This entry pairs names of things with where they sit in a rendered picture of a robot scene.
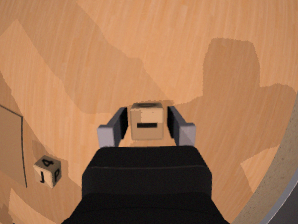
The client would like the beige block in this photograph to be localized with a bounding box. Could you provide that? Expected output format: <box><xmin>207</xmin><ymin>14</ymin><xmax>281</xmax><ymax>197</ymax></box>
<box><xmin>130</xmin><ymin>102</ymin><xmax>164</xmax><ymax>140</ymax></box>
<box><xmin>33</xmin><ymin>155</ymin><xmax>62</xmax><ymax>188</ymax></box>

